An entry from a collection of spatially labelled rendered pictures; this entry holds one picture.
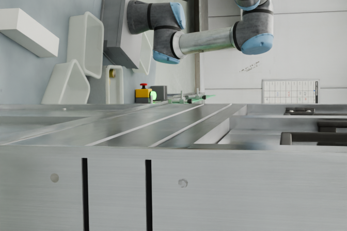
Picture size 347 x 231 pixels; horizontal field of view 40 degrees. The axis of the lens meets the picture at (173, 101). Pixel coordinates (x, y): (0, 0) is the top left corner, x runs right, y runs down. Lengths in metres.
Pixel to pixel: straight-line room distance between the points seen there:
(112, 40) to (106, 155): 1.57
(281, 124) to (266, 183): 0.33
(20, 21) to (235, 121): 0.80
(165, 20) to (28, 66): 0.72
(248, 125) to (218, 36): 1.15
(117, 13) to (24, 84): 0.69
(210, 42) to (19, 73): 0.77
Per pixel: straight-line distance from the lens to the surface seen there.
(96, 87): 1.90
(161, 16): 2.04
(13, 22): 1.38
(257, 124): 0.75
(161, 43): 2.01
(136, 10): 2.07
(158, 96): 2.72
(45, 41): 1.50
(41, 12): 1.62
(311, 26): 7.97
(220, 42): 1.87
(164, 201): 0.44
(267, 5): 1.82
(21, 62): 1.50
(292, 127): 0.75
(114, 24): 2.04
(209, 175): 0.43
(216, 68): 8.02
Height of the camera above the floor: 1.52
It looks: 14 degrees down
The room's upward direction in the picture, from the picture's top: 90 degrees clockwise
